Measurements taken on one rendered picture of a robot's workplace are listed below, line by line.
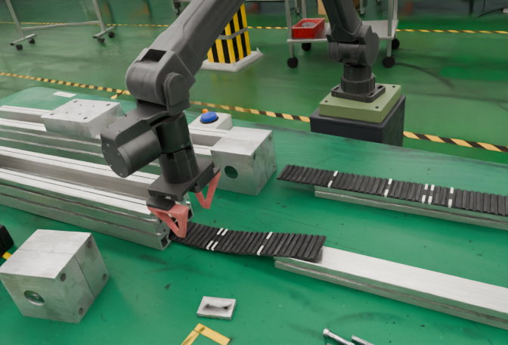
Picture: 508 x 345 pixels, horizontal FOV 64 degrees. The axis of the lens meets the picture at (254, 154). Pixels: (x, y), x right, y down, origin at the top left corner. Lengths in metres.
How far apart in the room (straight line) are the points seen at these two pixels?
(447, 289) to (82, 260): 0.51
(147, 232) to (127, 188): 0.12
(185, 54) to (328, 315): 0.40
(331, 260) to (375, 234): 0.12
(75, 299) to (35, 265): 0.07
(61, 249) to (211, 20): 0.40
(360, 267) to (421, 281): 0.08
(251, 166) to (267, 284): 0.24
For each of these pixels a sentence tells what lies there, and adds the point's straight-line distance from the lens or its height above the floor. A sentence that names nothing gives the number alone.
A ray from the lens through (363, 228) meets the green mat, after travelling 0.72.
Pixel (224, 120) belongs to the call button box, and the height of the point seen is 0.84.
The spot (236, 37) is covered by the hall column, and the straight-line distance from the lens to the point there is 4.09.
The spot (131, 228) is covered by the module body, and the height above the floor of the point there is 0.81.
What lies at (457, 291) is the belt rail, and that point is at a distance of 0.61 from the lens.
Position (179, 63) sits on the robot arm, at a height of 1.10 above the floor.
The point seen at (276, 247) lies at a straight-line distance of 0.65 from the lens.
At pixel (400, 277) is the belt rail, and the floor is 0.81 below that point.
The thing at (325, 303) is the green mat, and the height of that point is 0.78.
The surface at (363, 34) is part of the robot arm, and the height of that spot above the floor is 0.99.
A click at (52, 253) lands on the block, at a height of 0.87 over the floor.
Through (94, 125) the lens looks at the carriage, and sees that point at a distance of 1.01.
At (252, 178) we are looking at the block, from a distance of 0.79.
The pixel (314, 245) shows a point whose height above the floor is 0.82.
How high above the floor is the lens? 1.25
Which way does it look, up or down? 30 degrees down
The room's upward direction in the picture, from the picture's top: 9 degrees counter-clockwise
